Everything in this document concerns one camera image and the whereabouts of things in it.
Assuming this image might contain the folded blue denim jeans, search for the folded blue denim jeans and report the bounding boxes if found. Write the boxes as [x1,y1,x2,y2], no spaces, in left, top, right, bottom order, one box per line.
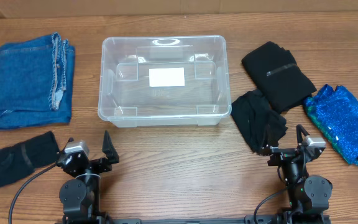
[0,32,75,129]

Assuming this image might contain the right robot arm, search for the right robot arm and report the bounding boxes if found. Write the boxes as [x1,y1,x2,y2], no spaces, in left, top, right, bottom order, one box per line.
[252,124,333,224]

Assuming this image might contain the white label in bin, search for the white label in bin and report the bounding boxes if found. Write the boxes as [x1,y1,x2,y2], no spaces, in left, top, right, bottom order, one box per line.
[149,67,185,87]

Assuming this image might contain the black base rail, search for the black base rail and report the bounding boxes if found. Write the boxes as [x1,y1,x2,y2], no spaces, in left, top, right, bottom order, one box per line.
[55,213,331,224]

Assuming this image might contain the clear plastic storage bin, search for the clear plastic storage bin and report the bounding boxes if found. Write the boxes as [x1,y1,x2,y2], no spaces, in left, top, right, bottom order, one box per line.
[98,35,232,128]

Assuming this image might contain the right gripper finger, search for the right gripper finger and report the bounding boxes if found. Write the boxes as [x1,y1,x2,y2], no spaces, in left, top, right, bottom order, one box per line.
[296,124,309,146]
[260,124,272,149]

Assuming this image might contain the black garment with tape strip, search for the black garment with tape strip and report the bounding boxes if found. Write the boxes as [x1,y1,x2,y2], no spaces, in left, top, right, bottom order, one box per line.
[241,41,316,113]

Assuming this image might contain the blue sequin fabric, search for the blue sequin fabric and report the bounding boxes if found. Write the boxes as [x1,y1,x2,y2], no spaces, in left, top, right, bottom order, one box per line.
[303,84,358,166]

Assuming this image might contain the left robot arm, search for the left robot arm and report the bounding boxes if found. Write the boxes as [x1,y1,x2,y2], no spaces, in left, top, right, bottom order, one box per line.
[57,131,119,224]

